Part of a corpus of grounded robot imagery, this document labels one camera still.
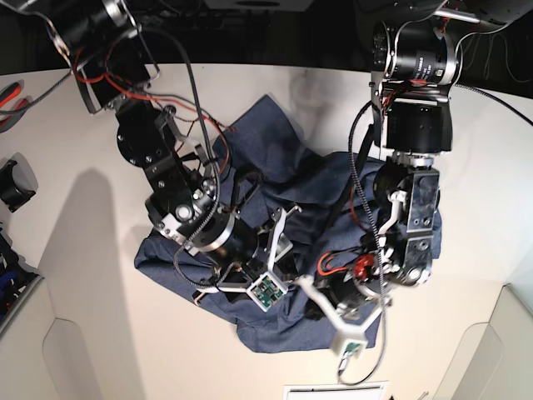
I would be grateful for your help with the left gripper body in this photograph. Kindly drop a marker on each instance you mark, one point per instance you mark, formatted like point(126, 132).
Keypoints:
point(350, 282)

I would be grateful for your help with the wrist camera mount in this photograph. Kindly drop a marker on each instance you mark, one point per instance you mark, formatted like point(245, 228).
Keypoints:
point(350, 340)
point(266, 283)

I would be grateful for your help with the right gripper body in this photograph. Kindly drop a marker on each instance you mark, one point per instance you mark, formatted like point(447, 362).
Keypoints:
point(237, 241)

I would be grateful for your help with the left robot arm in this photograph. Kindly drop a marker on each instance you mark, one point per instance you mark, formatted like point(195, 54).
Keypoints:
point(416, 60)

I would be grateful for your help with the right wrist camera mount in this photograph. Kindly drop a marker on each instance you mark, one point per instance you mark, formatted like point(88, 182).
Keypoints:
point(266, 283)

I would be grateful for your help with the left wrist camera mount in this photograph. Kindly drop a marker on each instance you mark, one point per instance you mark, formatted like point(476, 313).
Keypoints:
point(350, 340)

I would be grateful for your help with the black cylindrical holder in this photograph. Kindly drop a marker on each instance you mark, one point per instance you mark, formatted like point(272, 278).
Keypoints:
point(13, 196)

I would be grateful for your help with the orange handled pliers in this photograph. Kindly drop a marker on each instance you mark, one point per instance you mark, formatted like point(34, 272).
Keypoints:
point(11, 97)

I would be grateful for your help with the blue t-shirt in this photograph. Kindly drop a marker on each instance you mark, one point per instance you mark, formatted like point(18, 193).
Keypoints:
point(294, 175)

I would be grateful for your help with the bin of blue parts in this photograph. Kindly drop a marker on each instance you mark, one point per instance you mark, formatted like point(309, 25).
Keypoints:
point(16, 276)

